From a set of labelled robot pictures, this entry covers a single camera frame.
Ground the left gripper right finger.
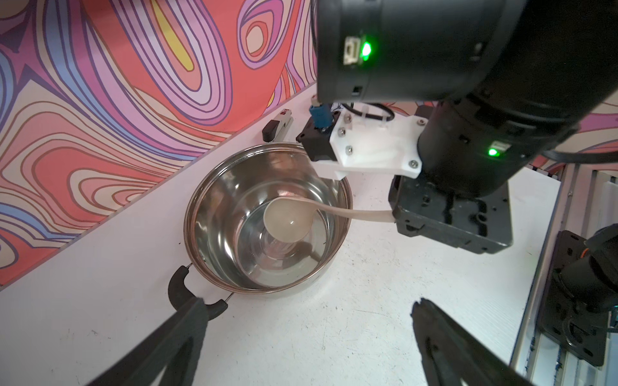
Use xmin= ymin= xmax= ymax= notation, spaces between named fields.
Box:
xmin=411 ymin=299 xmax=530 ymax=386

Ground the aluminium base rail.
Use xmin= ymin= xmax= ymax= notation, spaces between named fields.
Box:
xmin=510 ymin=165 xmax=617 ymax=385

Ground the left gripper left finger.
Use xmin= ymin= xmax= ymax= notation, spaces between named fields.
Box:
xmin=90 ymin=299 xmax=209 ymax=385

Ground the beige plastic ladle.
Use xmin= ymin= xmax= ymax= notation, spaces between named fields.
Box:
xmin=263 ymin=196 xmax=395 ymax=243

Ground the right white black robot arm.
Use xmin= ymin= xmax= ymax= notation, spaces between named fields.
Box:
xmin=298 ymin=1 xmax=617 ymax=254

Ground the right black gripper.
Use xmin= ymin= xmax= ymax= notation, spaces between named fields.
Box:
xmin=388 ymin=175 xmax=513 ymax=254

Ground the beige black stapler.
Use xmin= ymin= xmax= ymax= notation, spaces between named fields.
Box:
xmin=262 ymin=109 xmax=294 ymax=143

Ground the stainless steel pot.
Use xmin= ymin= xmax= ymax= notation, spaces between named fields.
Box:
xmin=167 ymin=142 xmax=353 ymax=310

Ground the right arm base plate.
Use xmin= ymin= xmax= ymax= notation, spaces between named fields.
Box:
xmin=536 ymin=224 xmax=617 ymax=367

